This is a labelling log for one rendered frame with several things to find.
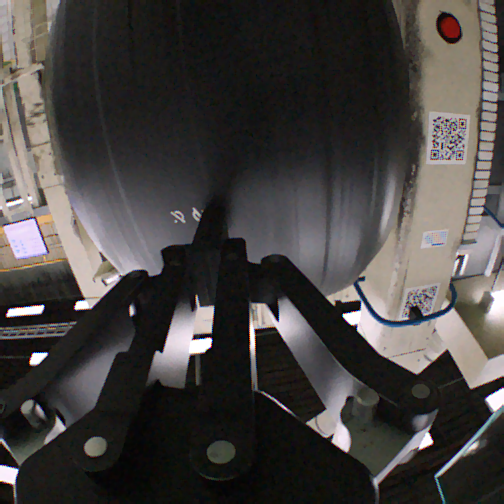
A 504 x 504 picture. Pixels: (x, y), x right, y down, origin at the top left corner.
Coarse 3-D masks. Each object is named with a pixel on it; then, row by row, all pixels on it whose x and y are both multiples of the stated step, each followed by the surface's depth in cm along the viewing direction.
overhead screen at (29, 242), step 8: (8, 224) 342; (16, 224) 344; (24, 224) 346; (32, 224) 349; (8, 232) 347; (16, 232) 349; (24, 232) 352; (32, 232) 354; (40, 232) 358; (8, 240) 352; (16, 240) 355; (24, 240) 357; (32, 240) 359; (40, 240) 361; (16, 248) 360; (24, 248) 363; (32, 248) 365; (40, 248) 367; (16, 256) 366; (24, 256) 368; (32, 256) 371
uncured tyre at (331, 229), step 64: (64, 0) 16; (128, 0) 15; (192, 0) 15; (256, 0) 15; (320, 0) 15; (384, 0) 16; (64, 64) 17; (128, 64) 16; (192, 64) 16; (256, 64) 16; (320, 64) 16; (384, 64) 17; (64, 128) 18; (128, 128) 18; (192, 128) 18; (256, 128) 18; (320, 128) 18; (384, 128) 18; (128, 192) 20; (192, 192) 20; (256, 192) 20; (320, 192) 20; (384, 192) 22; (128, 256) 24; (256, 256) 24; (320, 256) 25
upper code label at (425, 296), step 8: (408, 288) 50; (416, 288) 50; (424, 288) 50; (432, 288) 51; (408, 296) 51; (416, 296) 51; (424, 296) 51; (432, 296) 52; (408, 304) 52; (416, 304) 52; (424, 304) 52; (432, 304) 53; (400, 312) 53; (408, 312) 53; (424, 312) 54
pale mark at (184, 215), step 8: (192, 200) 21; (200, 200) 21; (168, 208) 21; (176, 208) 21; (184, 208) 21; (192, 208) 21; (200, 208) 21; (168, 216) 21; (176, 216) 21; (184, 216) 21; (192, 216) 21; (200, 216) 21; (176, 224) 22; (184, 224) 22; (192, 224) 22
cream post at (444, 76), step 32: (416, 0) 27; (448, 0) 27; (416, 32) 30; (416, 64) 32; (448, 64) 32; (480, 64) 31; (416, 96) 34; (448, 96) 34; (480, 96) 34; (416, 128) 36; (416, 160) 39; (416, 192) 41; (448, 192) 41; (416, 224) 44; (448, 224) 44; (384, 256) 52; (416, 256) 47; (448, 256) 47; (384, 288) 53; (384, 352) 59; (416, 352) 60
